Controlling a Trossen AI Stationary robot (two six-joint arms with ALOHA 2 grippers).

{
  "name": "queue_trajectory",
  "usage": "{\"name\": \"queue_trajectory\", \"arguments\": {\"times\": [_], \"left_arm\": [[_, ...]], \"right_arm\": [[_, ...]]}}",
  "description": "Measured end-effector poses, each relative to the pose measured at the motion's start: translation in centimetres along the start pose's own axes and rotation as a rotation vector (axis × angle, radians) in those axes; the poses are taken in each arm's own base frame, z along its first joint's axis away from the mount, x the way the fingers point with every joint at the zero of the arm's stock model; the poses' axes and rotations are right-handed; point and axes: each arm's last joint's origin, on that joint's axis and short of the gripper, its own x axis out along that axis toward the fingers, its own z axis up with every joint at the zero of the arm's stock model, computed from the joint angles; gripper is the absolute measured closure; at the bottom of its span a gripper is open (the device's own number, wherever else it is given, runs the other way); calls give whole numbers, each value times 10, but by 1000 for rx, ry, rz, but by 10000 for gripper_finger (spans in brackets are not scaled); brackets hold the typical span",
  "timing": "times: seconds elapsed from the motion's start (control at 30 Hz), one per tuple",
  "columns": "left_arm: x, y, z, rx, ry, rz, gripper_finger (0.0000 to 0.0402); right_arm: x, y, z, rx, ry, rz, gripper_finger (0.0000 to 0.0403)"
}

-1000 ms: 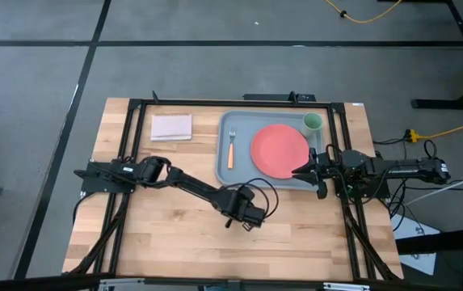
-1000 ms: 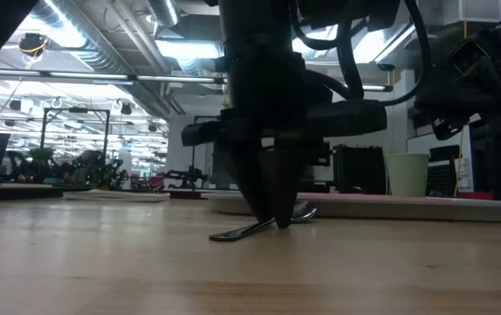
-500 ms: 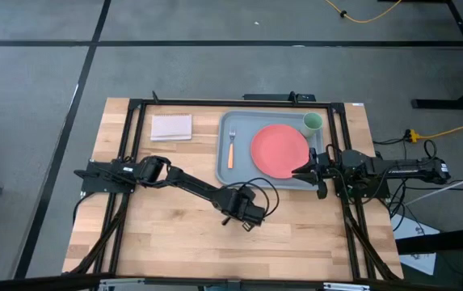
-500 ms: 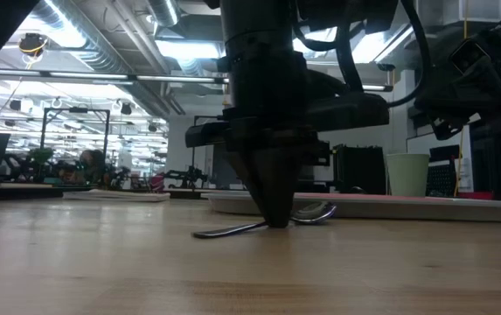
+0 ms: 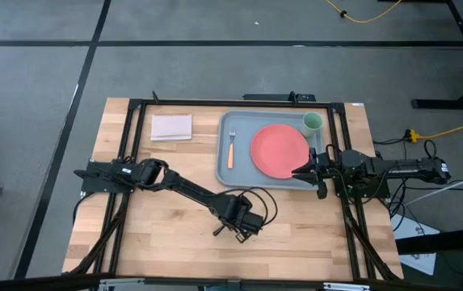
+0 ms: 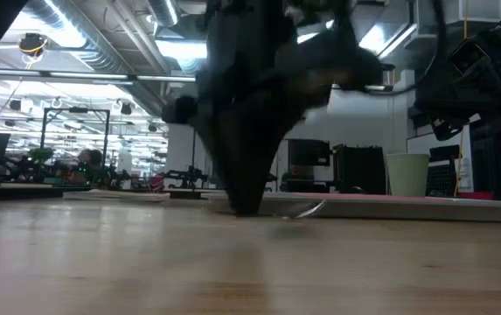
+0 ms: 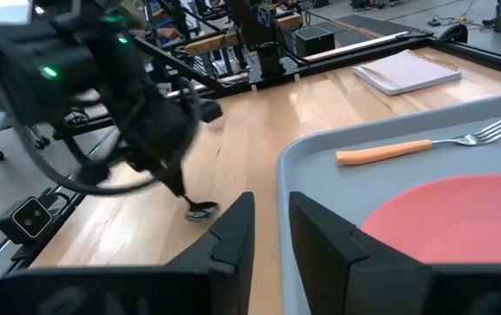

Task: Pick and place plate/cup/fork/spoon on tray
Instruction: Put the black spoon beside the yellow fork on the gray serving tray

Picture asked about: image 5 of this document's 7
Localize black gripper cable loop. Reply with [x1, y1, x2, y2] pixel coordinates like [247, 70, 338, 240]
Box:
[222, 186, 279, 227]

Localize yellow extension cable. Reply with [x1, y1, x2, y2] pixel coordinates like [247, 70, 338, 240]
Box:
[323, 0, 402, 24]
[406, 117, 463, 143]

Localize fork with orange handle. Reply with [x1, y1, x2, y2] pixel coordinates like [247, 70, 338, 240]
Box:
[227, 128, 238, 170]

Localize white paper sheet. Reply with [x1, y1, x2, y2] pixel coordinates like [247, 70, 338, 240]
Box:
[392, 213, 440, 276]

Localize pale green cup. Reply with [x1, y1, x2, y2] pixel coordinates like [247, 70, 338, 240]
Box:
[300, 112, 324, 139]

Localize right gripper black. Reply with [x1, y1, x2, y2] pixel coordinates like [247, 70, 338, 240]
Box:
[291, 147, 339, 183]

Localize red plastic plate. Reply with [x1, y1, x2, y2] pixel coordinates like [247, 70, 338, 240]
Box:
[250, 124, 311, 180]

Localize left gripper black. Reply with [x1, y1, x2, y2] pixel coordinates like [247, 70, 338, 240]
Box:
[214, 195, 265, 244]

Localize white cable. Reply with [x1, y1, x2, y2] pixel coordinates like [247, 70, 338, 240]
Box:
[404, 167, 463, 207]

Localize black table leg frame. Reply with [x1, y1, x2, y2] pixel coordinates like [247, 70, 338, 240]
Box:
[410, 0, 463, 111]

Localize grey plastic tray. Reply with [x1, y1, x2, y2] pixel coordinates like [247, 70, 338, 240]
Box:
[214, 110, 326, 191]

